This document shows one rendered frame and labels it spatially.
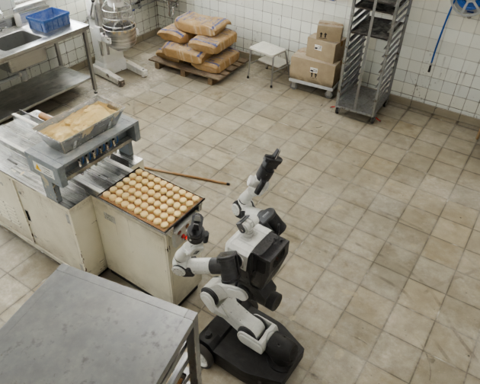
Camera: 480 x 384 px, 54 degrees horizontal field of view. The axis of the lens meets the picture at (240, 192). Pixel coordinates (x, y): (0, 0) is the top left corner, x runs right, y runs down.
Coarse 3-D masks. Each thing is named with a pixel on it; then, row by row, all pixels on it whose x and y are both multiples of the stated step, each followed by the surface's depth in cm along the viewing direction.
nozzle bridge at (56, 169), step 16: (112, 128) 332; (128, 128) 335; (96, 144) 316; (112, 144) 340; (128, 144) 358; (32, 160) 309; (48, 160) 301; (64, 160) 302; (96, 160) 326; (48, 176) 307; (64, 176) 302; (48, 192) 320
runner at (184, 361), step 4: (184, 352) 154; (184, 356) 153; (180, 360) 152; (184, 360) 152; (180, 364) 150; (184, 364) 148; (176, 368) 149; (180, 368) 149; (184, 368) 149; (176, 372) 148; (180, 372) 146; (172, 376) 147; (176, 376) 144; (180, 376) 147; (168, 380) 146; (172, 380) 146; (176, 380) 145
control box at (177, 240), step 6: (186, 222) 309; (174, 228) 305; (180, 228) 305; (186, 228) 310; (174, 234) 302; (180, 234) 307; (186, 234) 314; (174, 240) 306; (180, 240) 310; (174, 246) 310
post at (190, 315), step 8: (192, 312) 137; (192, 320) 135; (192, 328) 138; (192, 336) 140; (192, 344) 143; (192, 352) 146; (192, 360) 149; (192, 368) 152; (200, 368) 156; (192, 376) 156; (200, 376) 158
